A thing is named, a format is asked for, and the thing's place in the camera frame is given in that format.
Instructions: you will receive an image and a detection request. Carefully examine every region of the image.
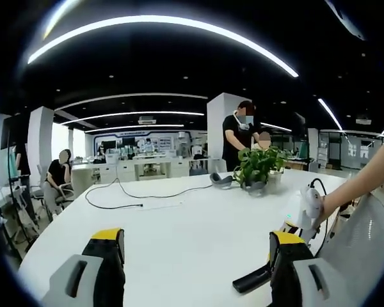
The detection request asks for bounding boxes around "grey neckband device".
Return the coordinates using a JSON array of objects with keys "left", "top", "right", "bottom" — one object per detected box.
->
[{"left": 209, "top": 171, "right": 235, "bottom": 191}]

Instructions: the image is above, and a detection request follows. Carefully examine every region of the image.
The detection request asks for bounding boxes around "long table cable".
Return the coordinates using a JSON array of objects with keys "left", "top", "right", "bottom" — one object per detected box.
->
[
  {"left": 115, "top": 178, "right": 214, "bottom": 198},
  {"left": 84, "top": 178, "right": 145, "bottom": 209}
]

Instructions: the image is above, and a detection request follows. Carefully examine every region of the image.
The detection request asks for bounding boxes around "person's right hand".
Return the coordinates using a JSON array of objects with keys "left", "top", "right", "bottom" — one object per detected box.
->
[{"left": 312, "top": 194, "right": 336, "bottom": 230}]

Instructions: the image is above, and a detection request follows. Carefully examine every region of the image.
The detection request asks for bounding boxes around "grey office chair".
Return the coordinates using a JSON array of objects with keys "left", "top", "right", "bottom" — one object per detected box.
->
[{"left": 30, "top": 184, "right": 75, "bottom": 222}]

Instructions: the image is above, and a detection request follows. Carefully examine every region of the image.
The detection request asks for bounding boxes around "black remote control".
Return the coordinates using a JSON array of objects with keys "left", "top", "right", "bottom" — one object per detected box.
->
[{"left": 232, "top": 264, "right": 273, "bottom": 293}]

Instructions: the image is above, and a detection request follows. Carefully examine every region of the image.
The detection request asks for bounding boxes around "ceiling light strip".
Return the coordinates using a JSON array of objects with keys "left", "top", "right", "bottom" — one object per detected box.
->
[
  {"left": 60, "top": 110, "right": 206, "bottom": 126},
  {"left": 54, "top": 92, "right": 209, "bottom": 112},
  {"left": 317, "top": 97, "right": 344, "bottom": 131},
  {"left": 27, "top": 14, "right": 300, "bottom": 79}
]

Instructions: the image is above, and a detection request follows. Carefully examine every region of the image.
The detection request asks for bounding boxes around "white cabinet row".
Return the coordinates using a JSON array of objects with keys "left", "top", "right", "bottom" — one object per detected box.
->
[{"left": 70, "top": 156, "right": 227, "bottom": 185}]

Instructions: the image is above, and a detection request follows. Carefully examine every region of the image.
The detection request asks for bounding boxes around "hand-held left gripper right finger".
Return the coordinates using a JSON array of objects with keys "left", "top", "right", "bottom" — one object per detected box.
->
[{"left": 268, "top": 230, "right": 351, "bottom": 307}]

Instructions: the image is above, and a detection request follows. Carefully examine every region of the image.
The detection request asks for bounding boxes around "white neck-worn device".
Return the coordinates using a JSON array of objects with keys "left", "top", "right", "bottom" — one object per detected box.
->
[{"left": 232, "top": 110, "right": 254, "bottom": 132}]

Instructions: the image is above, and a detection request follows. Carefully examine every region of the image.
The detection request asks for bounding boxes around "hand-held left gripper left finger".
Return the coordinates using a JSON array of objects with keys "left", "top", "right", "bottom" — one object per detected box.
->
[{"left": 40, "top": 226, "right": 127, "bottom": 307}]

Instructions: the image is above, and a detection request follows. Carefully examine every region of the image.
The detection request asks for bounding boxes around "large black display screen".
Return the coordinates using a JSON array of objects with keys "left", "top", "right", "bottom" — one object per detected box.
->
[{"left": 0, "top": 114, "right": 29, "bottom": 150}]

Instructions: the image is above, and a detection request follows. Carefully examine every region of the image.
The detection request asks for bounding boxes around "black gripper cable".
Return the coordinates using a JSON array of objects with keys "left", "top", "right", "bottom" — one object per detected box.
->
[{"left": 308, "top": 178, "right": 330, "bottom": 256}]

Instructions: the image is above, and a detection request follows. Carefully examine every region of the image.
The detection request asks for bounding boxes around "green potted plant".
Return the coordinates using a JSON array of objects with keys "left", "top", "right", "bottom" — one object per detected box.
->
[{"left": 232, "top": 145, "right": 291, "bottom": 194}]

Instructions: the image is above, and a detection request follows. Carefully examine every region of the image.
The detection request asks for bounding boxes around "grey mesh chair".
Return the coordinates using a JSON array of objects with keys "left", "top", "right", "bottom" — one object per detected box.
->
[{"left": 313, "top": 191, "right": 384, "bottom": 301}]

